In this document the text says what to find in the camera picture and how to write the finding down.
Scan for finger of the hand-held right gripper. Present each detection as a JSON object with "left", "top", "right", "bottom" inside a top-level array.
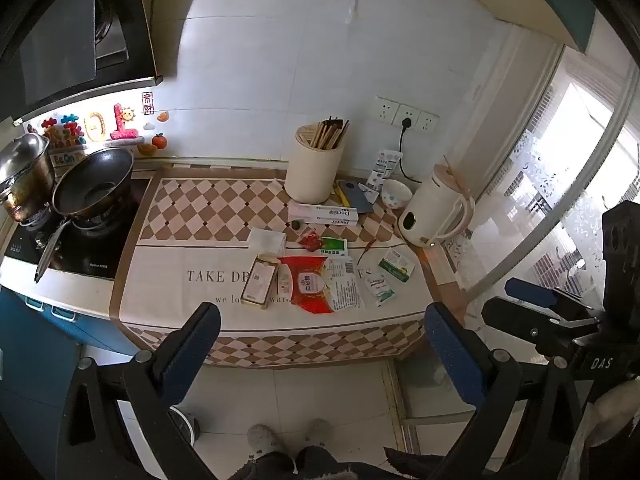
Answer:
[
  {"left": 504, "top": 277, "right": 601, "bottom": 318},
  {"left": 481, "top": 296, "right": 601, "bottom": 356}
]

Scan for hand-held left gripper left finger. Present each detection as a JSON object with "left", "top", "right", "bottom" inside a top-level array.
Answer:
[{"left": 55, "top": 301, "right": 223, "bottom": 480}]

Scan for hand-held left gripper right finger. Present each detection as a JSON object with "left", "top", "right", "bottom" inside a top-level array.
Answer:
[{"left": 424, "top": 301, "right": 591, "bottom": 480}]

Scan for white sachet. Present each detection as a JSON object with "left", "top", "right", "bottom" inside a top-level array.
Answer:
[{"left": 363, "top": 272, "right": 397, "bottom": 307}]

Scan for green white packet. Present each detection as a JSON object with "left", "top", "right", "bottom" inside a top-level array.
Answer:
[{"left": 378, "top": 250, "right": 416, "bottom": 281}]

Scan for clear printed plastic bag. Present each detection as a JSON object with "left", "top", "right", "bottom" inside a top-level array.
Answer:
[{"left": 322, "top": 256, "right": 366, "bottom": 312}]

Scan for red snack bag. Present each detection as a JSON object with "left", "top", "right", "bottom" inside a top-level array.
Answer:
[{"left": 277, "top": 255, "right": 333, "bottom": 313}]

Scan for person's right forearm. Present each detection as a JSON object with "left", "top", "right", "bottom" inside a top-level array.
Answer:
[{"left": 567, "top": 382, "right": 640, "bottom": 480}]

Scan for round metal bin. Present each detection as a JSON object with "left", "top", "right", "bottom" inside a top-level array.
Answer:
[{"left": 167, "top": 405, "right": 201, "bottom": 448}]

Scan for gold flat box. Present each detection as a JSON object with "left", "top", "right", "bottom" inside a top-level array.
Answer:
[{"left": 241, "top": 254, "right": 279, "bottom": 307}]

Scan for grey fuzzy slipper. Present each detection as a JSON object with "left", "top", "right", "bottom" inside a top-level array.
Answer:
[
  {"left": 302, "top": 419, "right": 333, "bottom": 448},
  {"left": 247, "top": 424, "right": 281, "bottom": 461}
]

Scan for frosted window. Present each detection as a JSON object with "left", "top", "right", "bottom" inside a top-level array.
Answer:
[{"left": 450, "top": 35, "right": 640, "bottom": 311}]

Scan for cream electric kettle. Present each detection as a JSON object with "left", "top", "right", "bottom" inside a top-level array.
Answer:
[{"left": 397, "top": 162, "right": 476, "bottom": 248}]

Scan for white tissue pack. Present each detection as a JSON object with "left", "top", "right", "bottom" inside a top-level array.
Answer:
[{"left": 247, "top": 226, "right": 287, "bottom": 256}]

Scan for black gas stove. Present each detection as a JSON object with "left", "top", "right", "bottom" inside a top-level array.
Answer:
[{"left": 0, "top": 175, "right": 151, "bottom": 281}]

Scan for checkered table mat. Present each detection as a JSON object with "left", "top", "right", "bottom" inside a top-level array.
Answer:
[{"left": 109, "top": 169, "right": 453, "bottom": 368}]

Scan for blue cabinet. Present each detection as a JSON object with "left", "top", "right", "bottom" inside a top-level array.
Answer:
[{"left": 0, "top": 285, "right": 141, "bottom": 480}]

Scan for person's dark trousers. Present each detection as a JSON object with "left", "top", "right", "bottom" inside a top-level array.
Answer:
[{"left": 220, "top": 445, "right": 451, "bottom": 480}]

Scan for white patterned bowl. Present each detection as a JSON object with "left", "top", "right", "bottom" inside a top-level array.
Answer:
[{"left": 381, "top": 179, "right": 412, "bottom": 209}]

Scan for long white carton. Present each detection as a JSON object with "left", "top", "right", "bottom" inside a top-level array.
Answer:
[{"left": 287, "top": 202, "right": 359, "bottom": 226}]

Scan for white printed pouch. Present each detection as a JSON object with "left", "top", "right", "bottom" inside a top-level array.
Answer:
[{"left": 366, "top": 148, "right": 403, "bottom": 191}]

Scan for black wok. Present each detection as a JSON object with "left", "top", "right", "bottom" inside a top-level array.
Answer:
[{"left": 34, "top": 147, "right": 135, "bottom": 283}]

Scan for cream utensil holder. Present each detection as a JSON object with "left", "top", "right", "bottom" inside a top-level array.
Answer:
[{"left": 285, "top": 122, "right": 347, "bottom": 204}]

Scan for stainless steel pot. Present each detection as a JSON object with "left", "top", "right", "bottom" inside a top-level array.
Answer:
[{"left": 0, "top": 160, "right": 57, "bottom": 223}]

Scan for bundle of chopsticks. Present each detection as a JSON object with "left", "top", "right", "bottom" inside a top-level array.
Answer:
[{"left": 307, "top": 116, "right": 351, "bottom": 151}]

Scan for steel pot lid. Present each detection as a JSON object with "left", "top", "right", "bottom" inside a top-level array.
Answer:
[{"left": 0, "top": 132, "right": 51, "bottom": 186}]

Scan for black range hood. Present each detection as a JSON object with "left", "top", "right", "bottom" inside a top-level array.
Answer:
[{"left": 0, "top": 0, "right": 163, "bottom": 121}]

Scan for black power cable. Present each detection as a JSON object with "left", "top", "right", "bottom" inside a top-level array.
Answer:
[{"left": 397, "top": 117, "right": 426, "bottom": 183}]

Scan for colourful wall stickers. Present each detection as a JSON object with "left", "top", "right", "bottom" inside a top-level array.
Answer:
[{"left": 27, "top": 92, "right": 171, "bottom": 166}]

